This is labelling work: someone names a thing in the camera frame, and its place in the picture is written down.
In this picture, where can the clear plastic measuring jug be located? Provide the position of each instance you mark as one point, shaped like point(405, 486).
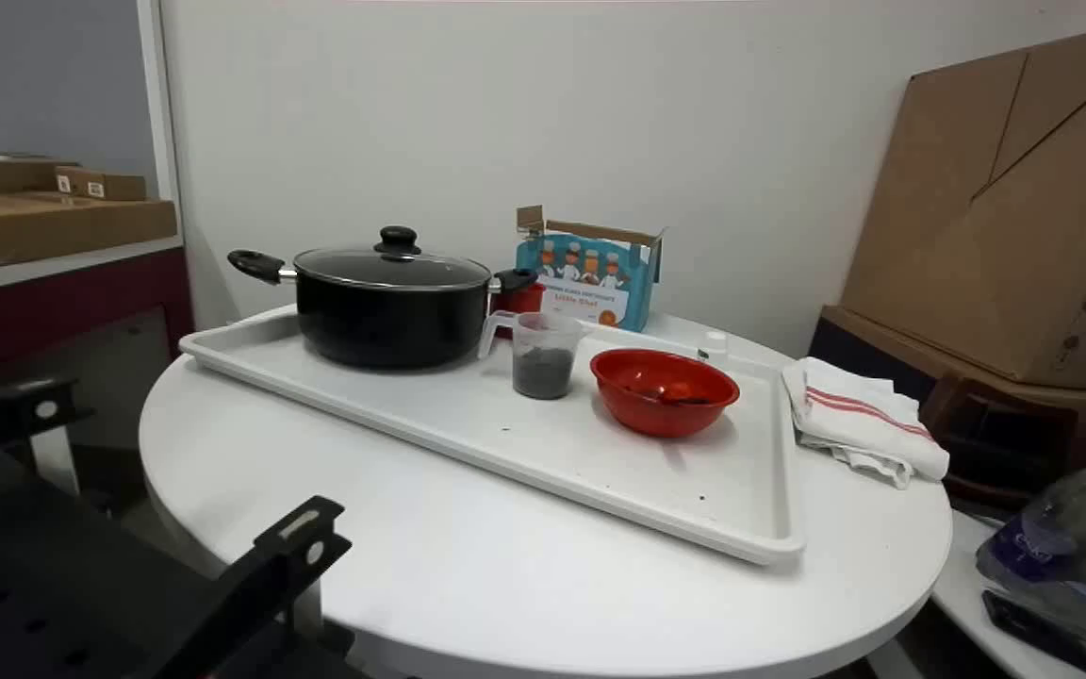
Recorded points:
point(545, 376)

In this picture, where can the red bowl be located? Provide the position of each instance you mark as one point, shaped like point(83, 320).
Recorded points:
point(643, 413)

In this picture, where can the blue printed cardboard box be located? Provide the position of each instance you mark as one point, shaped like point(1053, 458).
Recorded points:
point(594, 270)

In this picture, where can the white plastic tray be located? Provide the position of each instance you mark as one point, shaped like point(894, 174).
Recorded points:
point(506, 428)

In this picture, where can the black cooking pot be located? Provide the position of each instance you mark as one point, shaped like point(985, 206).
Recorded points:
point(379, 326)

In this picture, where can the small clear bottle white cap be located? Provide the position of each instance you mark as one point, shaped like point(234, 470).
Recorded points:
point(709, 348)

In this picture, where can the glass lid with black knob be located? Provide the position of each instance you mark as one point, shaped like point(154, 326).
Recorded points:
point(397, 243)

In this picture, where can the white towel with red stripes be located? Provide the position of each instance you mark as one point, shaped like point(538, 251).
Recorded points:
point(865, 421)

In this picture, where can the large brown cardboard box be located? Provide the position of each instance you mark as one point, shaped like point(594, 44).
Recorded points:
point(1018, 240)

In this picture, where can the white topped maroon desk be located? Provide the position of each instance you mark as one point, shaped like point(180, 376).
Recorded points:
point(53, 305)

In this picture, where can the flat brown cardboard box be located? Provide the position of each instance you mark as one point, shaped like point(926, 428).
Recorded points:
point(53, 230)

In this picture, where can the long brown cardboard box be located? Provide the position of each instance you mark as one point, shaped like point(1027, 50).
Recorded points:
point(15, 174)

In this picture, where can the clear plastic bag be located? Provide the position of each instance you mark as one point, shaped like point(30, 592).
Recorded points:
point(1075, 553)

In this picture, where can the black metal mount bracket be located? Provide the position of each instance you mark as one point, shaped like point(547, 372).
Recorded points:
point(260, 578)

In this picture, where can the dark wooden frame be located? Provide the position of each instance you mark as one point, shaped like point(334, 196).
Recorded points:
point(998, 435)

